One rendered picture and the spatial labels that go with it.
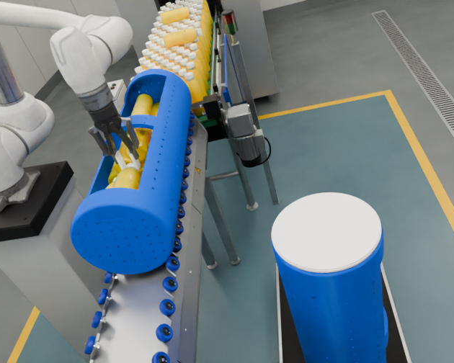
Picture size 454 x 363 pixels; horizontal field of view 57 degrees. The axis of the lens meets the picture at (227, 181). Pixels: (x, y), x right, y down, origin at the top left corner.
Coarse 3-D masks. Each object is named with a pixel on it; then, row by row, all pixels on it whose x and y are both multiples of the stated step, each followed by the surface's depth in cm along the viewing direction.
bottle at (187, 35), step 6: (180, 30) 225; (186, 30) 223; (192, 30) 223; (168, 36) 224; (174, 36) 224; (180, 36) 223; (186, 36) 223; (192, 36) 223; (198, 36) 225; (168, 42) 225; (174, 42) 225; (180, 42) 225; (186, 42) 226
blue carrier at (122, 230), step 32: (128, 96) 182; (160, 96) 182; (160, 128) 140; (160, 160) 127; (96, 192) 112; (128, 192) 110; (160, 192) 117; (96, 224) 111; (128, 224) 111; (160, 224) 111; (96, 256) 118; (128, 256) 119; (160, 256) 119
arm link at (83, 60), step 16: (64, 32) 103; (80, 32) 105; (64, 48) 103; (80, 48) 104; (96, 48) 108; (64, 64) 105; (80, 64) 105; (96, 64) 108; (80, 80) 107; (96, 80) 110
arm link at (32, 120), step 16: (0, 48) 140; (0, 64) 142; (0, 80) 144; (16, 80) 149; (0, 96) 148; (16, 96) 150; (32, 96) 158; (0, 112) 150; (16, 112) 151; (32, 112) 155; (48, 112) 164; (16, 128) 153; (32, 128) 156; (48, 128) 164; (32, 144) 158
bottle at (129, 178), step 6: (126, 168) 126; (132, 168) 127; (120, 174) 123; (126, 174) 123; (132, 174) 123; (138, 174) 127; (120, 180) 120; (126, 180) 120; (132, 180) 122; (138, 180) 125; (114, 186) 120; (120, 186) 118; (126, 186) 118; (132, 186) 120; (138, 186) 124
